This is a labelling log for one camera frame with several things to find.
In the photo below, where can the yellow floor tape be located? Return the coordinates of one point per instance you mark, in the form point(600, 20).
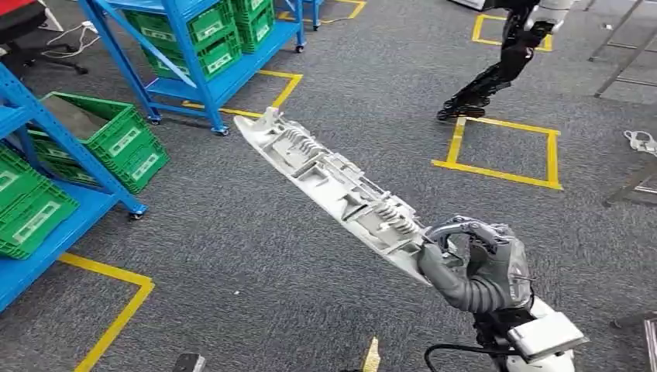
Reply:
point(354, 10)
point(371, 359)
point(118, 318)

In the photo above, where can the blue metal rack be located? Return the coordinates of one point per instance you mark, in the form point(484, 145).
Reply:
point(314, 13)
point(51, 231)
point(236, 77)

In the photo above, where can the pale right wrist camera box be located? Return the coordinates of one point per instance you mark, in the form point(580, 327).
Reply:
point(544, 336)

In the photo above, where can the green plastic crate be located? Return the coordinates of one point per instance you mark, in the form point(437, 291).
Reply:
point(146, 167)
point(220, 59)
point(251, 6)
point(210, 28)
point(36, 221)
point(15, 179)
point(259, 33)
point(120, 136)

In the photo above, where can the black office chair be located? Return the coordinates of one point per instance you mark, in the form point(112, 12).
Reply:
point(20, 25)

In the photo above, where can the steel table frame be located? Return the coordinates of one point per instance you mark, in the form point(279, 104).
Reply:
point(623, 64)
point(634, 182)

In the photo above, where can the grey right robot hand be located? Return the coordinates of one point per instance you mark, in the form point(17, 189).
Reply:
point(492, 277)

